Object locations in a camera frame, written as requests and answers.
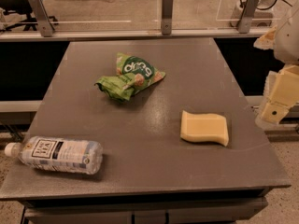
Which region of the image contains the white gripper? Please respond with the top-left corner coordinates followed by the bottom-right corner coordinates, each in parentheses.
top-left (255, 64), bottom-right (299, 129)

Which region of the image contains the green rice chip bag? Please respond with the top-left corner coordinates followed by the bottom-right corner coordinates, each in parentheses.
top-left (96, 52), bottom-right (165, 102)

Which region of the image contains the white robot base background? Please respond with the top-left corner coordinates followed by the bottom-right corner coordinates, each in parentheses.
top-left (231, 0), bottom-right (283, 26)

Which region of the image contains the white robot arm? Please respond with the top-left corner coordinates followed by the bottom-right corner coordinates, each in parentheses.
top-left (254, 2), bottom-right (299, 129)

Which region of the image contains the clear plastic water bottle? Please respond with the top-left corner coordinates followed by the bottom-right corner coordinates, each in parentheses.
top-left (5, 136), bottom-right (103, 175)

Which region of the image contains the yellow sponge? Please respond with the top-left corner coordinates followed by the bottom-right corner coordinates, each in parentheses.
top-left (180, 111), bottom-right (229, 147)

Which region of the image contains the black office chair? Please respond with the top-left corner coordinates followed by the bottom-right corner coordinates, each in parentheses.
top-left (0, 0), bottom-right (59, 33)

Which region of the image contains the right metal bracket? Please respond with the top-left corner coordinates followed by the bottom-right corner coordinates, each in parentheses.
top-left (237, 0), bottom-right (259, 34)

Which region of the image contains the metal bracket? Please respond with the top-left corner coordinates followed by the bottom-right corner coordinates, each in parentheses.
top-left (161, 0), bottom-right (174, 35)
top-left (237, 0), bottom-right (259, 34)
top-left (28, 0), bottom-right (54, 37)

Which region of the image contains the middle metal bracket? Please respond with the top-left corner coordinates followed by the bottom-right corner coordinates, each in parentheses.
top-left (161, 0), bottom-right (174, 35)

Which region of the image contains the left metal bracket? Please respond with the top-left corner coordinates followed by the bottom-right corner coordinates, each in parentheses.
top-left (28, 0), bottom-right (54, 37)

